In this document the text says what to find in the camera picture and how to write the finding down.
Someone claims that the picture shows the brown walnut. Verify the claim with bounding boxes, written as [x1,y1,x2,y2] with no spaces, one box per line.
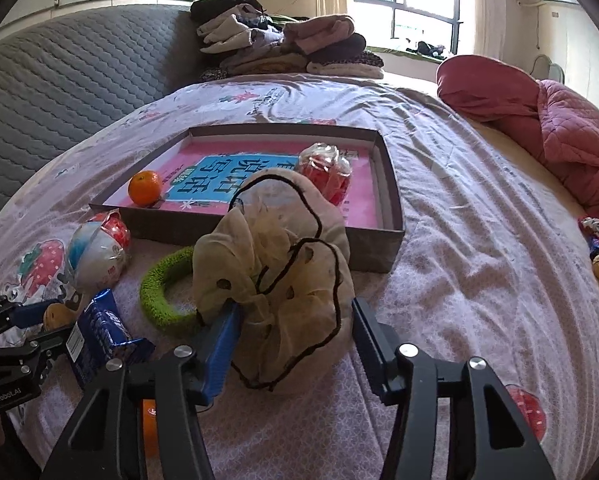
[43,302,78,330]

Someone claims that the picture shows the small orange mandarin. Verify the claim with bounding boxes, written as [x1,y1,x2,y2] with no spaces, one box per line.
[142,400,159,458]

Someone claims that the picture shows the blue cookie snack pack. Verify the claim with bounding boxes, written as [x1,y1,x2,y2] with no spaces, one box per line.
[65,289,155,390]

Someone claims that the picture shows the blue surprise egg toy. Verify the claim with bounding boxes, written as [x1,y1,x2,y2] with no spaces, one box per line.
[65,209,131,295]

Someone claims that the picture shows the green fuzzy hair ring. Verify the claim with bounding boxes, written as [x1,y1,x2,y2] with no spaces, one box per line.
[138,245,206,339]

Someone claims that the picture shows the large orange mandarin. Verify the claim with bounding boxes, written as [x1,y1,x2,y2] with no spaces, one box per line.
[127,170,162,207]

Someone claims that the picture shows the cream black-trimmed scrunchie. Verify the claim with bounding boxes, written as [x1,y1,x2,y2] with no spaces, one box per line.
[192,168,355,394]

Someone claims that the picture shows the red surprise egg toy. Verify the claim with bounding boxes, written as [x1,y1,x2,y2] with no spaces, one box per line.
[296,143,353,206]

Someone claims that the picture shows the strawberry print bed sheet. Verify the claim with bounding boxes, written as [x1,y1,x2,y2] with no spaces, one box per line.
[0,75,599,479]

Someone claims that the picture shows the grey quilted headboard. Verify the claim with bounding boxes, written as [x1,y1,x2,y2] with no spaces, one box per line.
[0,4,203,210]

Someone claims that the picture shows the shallow grey cardboard box tray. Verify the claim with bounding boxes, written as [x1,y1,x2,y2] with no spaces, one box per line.
[90,124,405,273]

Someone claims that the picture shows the pink quilted duvet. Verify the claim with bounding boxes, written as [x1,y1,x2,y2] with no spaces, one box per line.
[436,55,599,218]

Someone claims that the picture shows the pile of folded clothes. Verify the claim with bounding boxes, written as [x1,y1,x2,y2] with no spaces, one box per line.
[190,0,384,81]

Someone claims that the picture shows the white chair back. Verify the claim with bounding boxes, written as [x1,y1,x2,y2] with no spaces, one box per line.
[531,54,565,84]

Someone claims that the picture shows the dark clothes on windowsill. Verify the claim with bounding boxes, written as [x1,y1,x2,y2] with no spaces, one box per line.
[409,41,446,60]

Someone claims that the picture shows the right beige curtain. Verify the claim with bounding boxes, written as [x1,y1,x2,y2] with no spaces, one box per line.
[474,0,507,60]

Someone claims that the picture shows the window with dark frame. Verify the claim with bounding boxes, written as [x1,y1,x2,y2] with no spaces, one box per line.
[349,0,462,56]

